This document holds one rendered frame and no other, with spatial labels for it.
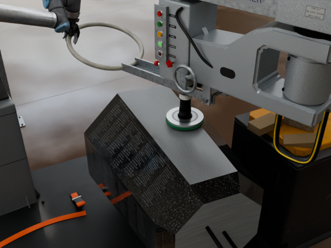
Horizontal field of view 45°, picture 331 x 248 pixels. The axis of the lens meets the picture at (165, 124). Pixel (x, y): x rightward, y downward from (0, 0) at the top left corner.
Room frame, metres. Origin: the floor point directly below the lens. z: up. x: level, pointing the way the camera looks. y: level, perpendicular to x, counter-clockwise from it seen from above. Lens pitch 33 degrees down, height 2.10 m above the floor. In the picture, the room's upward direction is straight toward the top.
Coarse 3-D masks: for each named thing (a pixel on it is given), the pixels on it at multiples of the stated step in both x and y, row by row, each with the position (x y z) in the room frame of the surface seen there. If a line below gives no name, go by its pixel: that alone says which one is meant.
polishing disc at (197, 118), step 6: (174, 108) 2.03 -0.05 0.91; (192, 108) 2.03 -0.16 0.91; (168, 114) 1.96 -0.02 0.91; (174, 114) 1.96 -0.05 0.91; (192, 114) 1.96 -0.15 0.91; (198, 114) 1.96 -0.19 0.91; (168, 120) 1.90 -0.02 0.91; (174, 120) 1.90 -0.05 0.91; (180, 120) 1.90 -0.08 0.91; (186, 120) 1.90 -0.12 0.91; (192, 120) 1.90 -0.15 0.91; (198, 120) 1.90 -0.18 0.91; (180, 126) 1.85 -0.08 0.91; (186, 126) 1.84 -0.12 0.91; (192, 126) 1.85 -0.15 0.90
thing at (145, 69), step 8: (128, 64) 2.18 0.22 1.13; (136, 64) 2.28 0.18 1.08; (144, 64) 2.23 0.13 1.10; (152, 64) 2.19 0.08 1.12; (128, 72) 2.17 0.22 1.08; (136, 72) 2.12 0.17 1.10; (144, 72) 2.08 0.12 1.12; (152, 72) 2.15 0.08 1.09; (152, 80) 2.04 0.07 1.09; (160, 80) 1.99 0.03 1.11; (168, 80) 1.95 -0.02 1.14; (176, 88) 1.91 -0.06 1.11; (200, 96) 1.80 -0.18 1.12
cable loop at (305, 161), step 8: (328, 112) 1.42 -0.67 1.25; (280, 120) 1.56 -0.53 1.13; (320, 128) 1.42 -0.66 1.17; (320, 136) 1.42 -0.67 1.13; (320, 144) 1.42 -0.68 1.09; (280, 152) 1.53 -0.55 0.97; (312, 152) 1.43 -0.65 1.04; (296, 160) 1.47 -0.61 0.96; (304, 160) 1.45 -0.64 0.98; (312, 160) 1.43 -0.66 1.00
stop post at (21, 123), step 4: (0, 52) 3.28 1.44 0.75; (0, 56) 3.27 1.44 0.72; (0, 60) 3.27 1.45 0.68; (0, 64) 3.26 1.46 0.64; (0, 68) 3.26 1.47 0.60; (4, 68) 3.28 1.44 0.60; (0, 72) 3.26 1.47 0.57; (4, 72) 3.27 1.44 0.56; (0, 76) 3.25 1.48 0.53; (4, 76) 3.27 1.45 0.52; (4, 80) 3.26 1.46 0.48; (4, 84) 3.26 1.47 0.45; (8, 88) 3.27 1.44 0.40; (8, 92) 3.27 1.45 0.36; (20, 116) 3.42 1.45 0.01; (20, 120) 3.34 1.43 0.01; (20, 124) 3.26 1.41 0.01; (24, 124) 3.26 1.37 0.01
